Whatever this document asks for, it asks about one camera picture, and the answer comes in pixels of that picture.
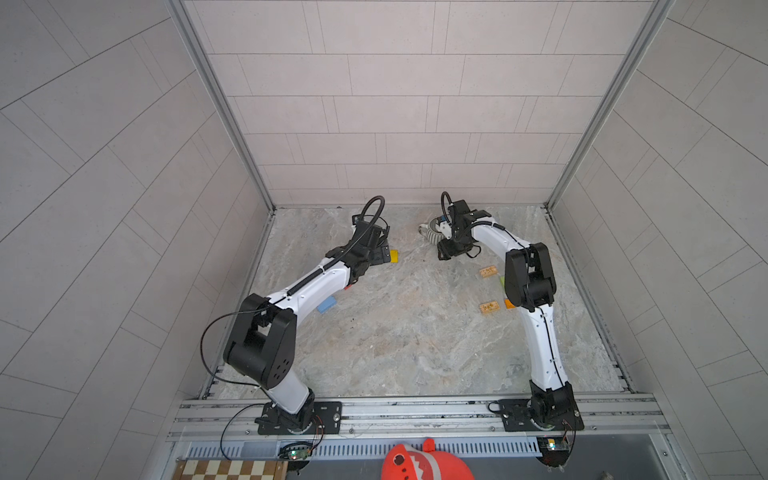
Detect dragon picture wooden block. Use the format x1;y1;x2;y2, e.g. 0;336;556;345
479;301;501;315

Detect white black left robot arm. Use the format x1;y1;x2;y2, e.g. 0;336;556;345
223;214;391;433

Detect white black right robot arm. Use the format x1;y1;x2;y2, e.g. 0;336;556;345
437;191;584;431

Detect tiger picture wooden block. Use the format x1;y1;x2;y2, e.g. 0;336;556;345
479;266;498;278

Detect light blue block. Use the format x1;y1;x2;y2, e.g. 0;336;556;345
317;296;337;313

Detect aluminium corner profile left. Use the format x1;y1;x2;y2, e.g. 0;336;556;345
166;0;276;212

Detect aluminium corner profile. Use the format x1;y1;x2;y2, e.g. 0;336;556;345
544;0;676;210
166;0;276;212

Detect red plush toy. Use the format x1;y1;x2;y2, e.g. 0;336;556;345
380;438;475;480

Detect aluminium corner profile right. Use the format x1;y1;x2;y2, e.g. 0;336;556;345
544;0;676;210

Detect checkered chess board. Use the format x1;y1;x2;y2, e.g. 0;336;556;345
172;460;288;480

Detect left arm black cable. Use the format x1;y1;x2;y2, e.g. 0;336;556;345
199;308;271;462

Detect aluminium mounting rail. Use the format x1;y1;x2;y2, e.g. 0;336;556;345
168;393;671;440

